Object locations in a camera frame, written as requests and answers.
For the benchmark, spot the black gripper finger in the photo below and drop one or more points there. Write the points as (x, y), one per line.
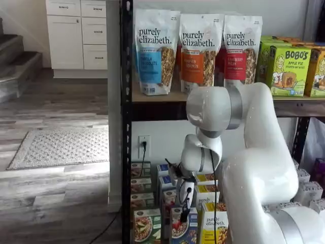
(184, 213)

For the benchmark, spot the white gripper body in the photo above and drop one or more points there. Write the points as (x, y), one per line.
(191, 186)

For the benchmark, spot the blue flax plus oatmeal box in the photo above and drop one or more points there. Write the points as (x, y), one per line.
(168, 197)
(177, 228)

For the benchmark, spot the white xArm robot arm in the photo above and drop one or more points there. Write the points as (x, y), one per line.
(261, 165)

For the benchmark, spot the yellow purely elizabeth box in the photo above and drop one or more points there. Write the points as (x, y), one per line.
(205, 179)
(210, 223)
(205, 197)

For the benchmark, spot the navy and white granola box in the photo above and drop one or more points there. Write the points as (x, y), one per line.
(162, 169)
(165, 181)

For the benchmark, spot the green apple cinnamon oatmeal box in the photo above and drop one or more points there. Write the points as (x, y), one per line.
(139, 169)
(147, 226)
(142, 201)
(141, 185)

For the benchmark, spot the wooden upper shelf board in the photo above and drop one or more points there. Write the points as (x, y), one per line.
(162, 97)

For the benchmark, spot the white patterned pantry box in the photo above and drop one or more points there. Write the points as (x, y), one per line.
(317, 204)
(303, 175)
(287, 205)
(311, 190)

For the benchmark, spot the green Bobo's apple pie box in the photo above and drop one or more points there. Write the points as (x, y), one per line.
(292, 71)
(264, 58)

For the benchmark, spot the yellow Bobo's snack box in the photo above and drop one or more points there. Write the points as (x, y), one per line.
(304, 42)
(317, 76)

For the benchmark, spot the red label granola bag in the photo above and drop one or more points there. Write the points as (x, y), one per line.
(219, 63)
(236, 38)

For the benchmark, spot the orange label granola bag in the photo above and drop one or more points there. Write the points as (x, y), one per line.
(179, 58)
(198, 38)

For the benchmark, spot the purple package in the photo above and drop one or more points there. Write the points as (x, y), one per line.
(320, 170)

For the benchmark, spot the white plastic bag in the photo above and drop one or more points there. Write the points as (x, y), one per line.
(314, 139)

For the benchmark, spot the grey patterned floor rug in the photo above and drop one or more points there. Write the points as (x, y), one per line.
(63, 150)

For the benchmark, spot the blue label granola bag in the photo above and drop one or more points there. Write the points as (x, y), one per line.
(152, 38)

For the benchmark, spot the white kitchen cabinet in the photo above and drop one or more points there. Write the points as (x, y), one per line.
(66, 43)

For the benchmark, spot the dark wooden stairs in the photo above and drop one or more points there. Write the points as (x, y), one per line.
(17, 66)

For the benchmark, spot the white wall outlet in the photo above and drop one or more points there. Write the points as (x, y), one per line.
(147, 152)

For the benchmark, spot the black metal shelf frame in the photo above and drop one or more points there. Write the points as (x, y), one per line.
(126, 127)

